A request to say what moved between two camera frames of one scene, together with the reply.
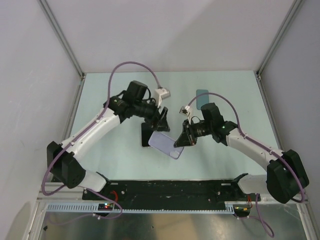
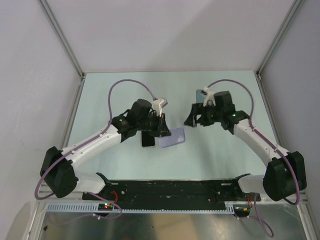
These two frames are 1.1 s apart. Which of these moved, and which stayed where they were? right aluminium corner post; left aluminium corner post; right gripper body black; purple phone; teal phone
Moved: purple phone; right gripper body black
Stayed: teal phone; right aluminium corner post; left aluminium corner post
